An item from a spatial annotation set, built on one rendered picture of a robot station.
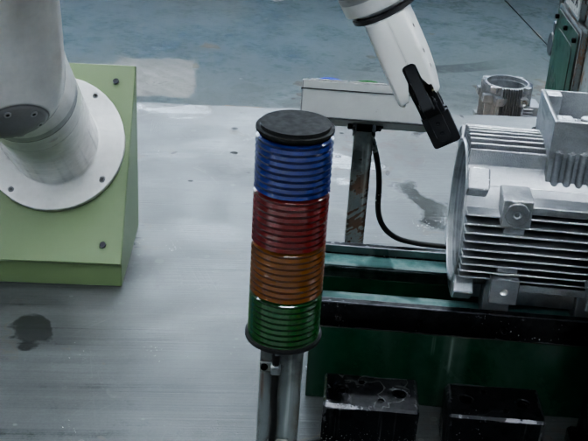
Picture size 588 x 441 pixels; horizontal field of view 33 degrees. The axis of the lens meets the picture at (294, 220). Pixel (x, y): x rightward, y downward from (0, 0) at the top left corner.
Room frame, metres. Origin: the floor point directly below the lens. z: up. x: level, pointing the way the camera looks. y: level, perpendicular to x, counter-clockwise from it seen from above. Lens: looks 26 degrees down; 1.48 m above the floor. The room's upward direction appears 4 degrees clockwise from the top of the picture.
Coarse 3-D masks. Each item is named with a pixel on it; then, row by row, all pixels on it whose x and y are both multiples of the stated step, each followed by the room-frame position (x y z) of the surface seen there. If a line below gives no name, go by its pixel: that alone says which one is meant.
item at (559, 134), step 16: (544, 96) 1.02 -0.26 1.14; (560, 96) 1.02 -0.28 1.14; (576, 96) 1.04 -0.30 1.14; (544, 112) 1.00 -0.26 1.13; (560, 112) 1.04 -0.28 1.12; (576, 112) 1.04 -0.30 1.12; (544, 128) 0.99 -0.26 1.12; (560, 128) 0.94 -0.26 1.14; (576, 128) 0.94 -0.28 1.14; (544, 144) 0.98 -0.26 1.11; (560, 144) 0.94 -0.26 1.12; (576, 144) 0.94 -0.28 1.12; (560, 160) 0.94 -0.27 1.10; (576, 160) 0.94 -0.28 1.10; (544, 176) 0.95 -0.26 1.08; (560, 176) 0.94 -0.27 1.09; (576, 176) 0.94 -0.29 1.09
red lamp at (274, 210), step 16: (256, 192) 0.69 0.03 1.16; (256, 208) 0.69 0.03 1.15; (272, 208) 0.68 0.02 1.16; (288, 208) 0.67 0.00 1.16; (304, 208) 0.68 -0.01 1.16; (320, 208) 0.69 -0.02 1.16; (256, 224) 0.69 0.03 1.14; (272, 224) 0.68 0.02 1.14; (288, 224) 0.67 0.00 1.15; (304, 224) 0.68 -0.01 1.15; (320, 224) 0.68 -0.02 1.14; (256, 240) 0.69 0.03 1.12; (272, 240) 0.68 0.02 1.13; (288, 240) 0.67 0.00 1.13; (304, 240) 0.68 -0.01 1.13; (320, 240) 0.69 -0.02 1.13
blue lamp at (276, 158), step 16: (256, 144) 0.70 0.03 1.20; (272, 144) 0.68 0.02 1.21; (320, 144) 0.68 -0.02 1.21; (256, 160) 0.69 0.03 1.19; (272, 160) 0.68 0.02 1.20; (288, 160) 0.67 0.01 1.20; (304, 160) 0.67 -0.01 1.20; (320, 160) 0.68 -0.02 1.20; (256, 176) 0.69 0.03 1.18; (272, 176) 0.68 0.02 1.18; (288, 176) 0.67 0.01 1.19; (304, 176) 0.67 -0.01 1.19; (320, 176) 0.68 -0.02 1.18; (272, 192) 0.68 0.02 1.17; (288, 192) 0.67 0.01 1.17; (304, 192) 0.68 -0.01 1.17; (320, 192) 0.68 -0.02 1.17
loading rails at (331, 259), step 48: (336, 288) 1.03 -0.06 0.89; (384, 288) 1.03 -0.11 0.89; (432, 288) 1.03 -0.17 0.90; (336, 336) 0.93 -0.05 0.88; (384, 336) 0.93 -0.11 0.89; (432, 336) 0.93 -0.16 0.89; (480, 336) 0.92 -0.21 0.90; (528, 336) 0.92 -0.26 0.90; (576, 336) 0.92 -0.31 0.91; (432, 384) 0.93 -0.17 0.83; (480, 384) 0.92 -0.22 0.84; (528, 384) 0.92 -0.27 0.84; (576, 384) 0.92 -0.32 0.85
